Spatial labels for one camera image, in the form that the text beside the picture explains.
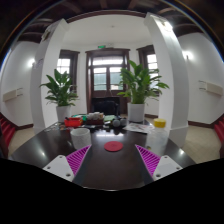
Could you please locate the red plastic basket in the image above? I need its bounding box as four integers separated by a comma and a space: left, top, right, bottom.
64, 117, 83, 127

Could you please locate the tray of small white cups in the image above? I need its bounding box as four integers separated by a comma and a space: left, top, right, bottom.
86, 112, 104, 125

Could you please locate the left wall air conditioner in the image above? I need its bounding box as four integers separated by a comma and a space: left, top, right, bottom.
3, 88, 23, 102

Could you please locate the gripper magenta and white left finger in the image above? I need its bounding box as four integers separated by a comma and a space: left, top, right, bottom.
44, 145, 91, 182

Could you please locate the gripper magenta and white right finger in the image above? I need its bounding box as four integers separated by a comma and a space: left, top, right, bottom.
136, 145, 182, 181

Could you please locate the right wall air conditioner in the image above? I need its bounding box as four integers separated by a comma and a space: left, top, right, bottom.
199, 81, 223, 96

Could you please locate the clear bottle with yellow cap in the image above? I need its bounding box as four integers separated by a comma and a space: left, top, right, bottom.
145, 118, 168, 156

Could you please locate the dark wooden double door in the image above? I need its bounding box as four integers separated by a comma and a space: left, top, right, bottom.
86, 48, 130, 113

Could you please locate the wall air conditioner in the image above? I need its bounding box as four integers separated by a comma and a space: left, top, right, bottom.
3, 88, 23, 102
199, 81, 223, 96

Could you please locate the white ribbed ceramic cup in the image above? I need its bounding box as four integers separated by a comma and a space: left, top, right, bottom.
70, 128, 91, 149

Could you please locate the left potted green plant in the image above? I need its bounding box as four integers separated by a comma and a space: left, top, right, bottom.
41, 69, 78, 123

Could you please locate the red round coaster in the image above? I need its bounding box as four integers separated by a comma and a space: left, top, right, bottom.
104, 141, 123, 152

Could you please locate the potted green plant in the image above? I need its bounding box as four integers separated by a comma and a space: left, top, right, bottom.
119, 60, 169, 123
41, 69, 78, 123

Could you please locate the grey round ball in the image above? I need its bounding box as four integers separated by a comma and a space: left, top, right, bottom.
112, 120, 120, 127

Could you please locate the right potted green plant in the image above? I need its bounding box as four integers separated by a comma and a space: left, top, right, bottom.
119, 60, 169, 123

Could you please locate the paper sheet on table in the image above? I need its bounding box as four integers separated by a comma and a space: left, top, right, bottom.
124, 123, 154, 133

